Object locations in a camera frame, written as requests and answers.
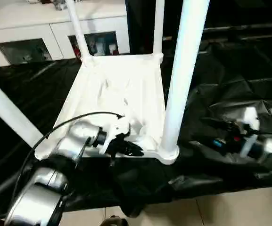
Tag white plastic table top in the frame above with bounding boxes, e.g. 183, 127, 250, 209
34, 53, 181, 165

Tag black shiny mat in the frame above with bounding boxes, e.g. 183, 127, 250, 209
0, 30, 272, 218

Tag black robot foot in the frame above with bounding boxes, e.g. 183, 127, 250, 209
102, 214, 129, 226

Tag long dark metal bar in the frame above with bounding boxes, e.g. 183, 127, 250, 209
201, 23, 272, 32

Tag white glass-door cabinet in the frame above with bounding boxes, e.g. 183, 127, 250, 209
0, 0, 131, 67

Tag patterned mug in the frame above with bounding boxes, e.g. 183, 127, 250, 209
53, 0, 68, 10

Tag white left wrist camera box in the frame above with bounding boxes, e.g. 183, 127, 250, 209
99, 116, 132, 155

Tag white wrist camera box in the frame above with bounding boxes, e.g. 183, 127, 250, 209
240, 105, 262, 158
99, 116, 132, 155

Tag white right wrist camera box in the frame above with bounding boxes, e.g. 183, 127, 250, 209
240, 105, 262, 158

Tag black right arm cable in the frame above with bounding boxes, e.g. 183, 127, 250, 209
248, 126, 272, 140

